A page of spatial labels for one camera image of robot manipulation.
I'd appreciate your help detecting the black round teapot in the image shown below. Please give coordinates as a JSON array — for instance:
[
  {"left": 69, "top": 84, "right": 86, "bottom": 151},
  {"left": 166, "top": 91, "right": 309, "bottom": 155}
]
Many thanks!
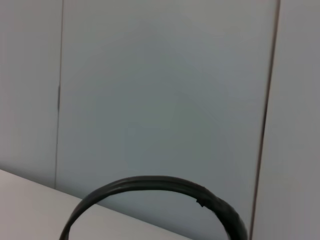
[{"left": 58, "top": 175, "right": 250, "bottom": 240}]

